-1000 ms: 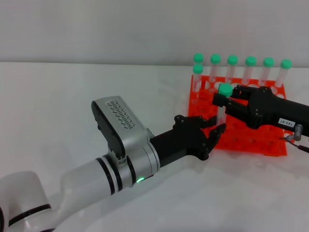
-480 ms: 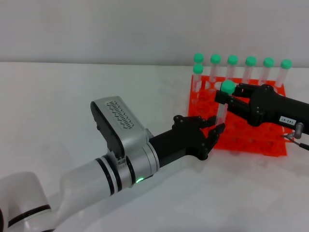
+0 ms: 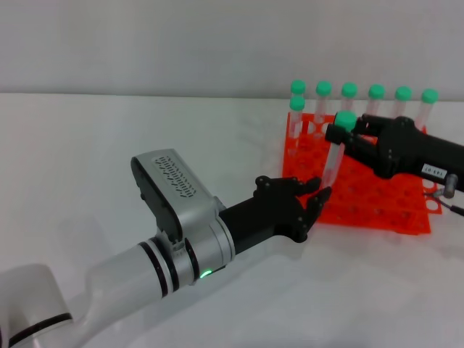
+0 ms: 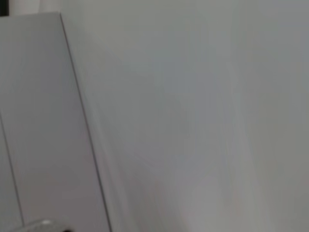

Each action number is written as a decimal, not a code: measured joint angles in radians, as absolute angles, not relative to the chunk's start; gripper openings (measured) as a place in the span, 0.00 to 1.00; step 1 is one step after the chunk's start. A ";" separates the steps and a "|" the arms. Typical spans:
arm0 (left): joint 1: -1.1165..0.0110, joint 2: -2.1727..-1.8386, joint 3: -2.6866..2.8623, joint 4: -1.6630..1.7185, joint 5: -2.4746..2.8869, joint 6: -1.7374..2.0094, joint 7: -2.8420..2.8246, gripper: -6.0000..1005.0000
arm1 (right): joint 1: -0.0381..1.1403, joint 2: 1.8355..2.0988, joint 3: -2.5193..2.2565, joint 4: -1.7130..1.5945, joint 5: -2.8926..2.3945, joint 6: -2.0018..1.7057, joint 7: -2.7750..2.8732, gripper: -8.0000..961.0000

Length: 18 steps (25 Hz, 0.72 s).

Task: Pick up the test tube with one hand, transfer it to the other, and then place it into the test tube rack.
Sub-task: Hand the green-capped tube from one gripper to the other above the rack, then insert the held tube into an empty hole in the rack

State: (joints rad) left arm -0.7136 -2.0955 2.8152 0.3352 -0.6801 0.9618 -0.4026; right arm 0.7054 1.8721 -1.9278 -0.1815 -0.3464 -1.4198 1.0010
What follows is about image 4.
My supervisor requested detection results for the dark background object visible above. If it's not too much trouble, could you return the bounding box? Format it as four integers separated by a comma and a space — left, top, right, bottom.
0, 0, 10, 17

